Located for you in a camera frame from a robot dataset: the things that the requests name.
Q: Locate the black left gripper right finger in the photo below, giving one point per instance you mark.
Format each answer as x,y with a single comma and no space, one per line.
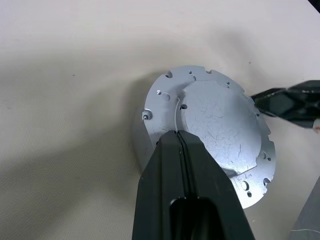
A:
207,175

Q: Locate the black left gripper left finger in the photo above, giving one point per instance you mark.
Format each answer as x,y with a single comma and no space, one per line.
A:
160,175

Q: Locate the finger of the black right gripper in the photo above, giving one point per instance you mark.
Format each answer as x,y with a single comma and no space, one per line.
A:
290,107
295,88

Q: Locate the grey motor housing copper windings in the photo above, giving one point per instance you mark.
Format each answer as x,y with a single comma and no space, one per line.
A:
141,150

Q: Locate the silver circuit board cover plate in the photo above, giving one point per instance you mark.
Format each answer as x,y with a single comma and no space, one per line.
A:
220,112

